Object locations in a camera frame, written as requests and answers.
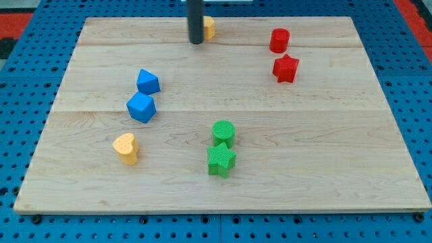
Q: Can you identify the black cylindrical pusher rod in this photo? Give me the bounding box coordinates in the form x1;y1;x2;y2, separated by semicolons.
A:
186;0;204;45

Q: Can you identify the yellow hexagon block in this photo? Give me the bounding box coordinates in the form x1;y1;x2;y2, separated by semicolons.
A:
203;16;215;41

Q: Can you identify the blue triangle block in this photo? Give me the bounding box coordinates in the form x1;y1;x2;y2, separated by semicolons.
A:
136;69;161;95

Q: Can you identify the red cylinder block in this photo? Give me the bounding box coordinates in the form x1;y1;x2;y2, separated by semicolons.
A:
269;28;290;53

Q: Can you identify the red star block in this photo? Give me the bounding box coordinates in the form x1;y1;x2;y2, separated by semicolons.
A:
273;54;300;83

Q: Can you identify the blue cube block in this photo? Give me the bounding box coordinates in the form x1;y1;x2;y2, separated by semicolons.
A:
126;92;157;124

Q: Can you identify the green cylinder block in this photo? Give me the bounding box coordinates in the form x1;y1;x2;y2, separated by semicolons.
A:
212;120;236;149

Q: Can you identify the wooden board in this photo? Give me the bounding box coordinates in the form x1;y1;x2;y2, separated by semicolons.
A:
14;17;431;215

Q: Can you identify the green star block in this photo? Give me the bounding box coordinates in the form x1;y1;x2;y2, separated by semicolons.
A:
207;142;236;179

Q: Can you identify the yellow heart block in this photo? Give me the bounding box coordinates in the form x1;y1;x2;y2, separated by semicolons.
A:
112;133;139;165

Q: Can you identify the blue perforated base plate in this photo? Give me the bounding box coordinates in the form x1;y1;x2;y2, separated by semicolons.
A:
1;1;431;242

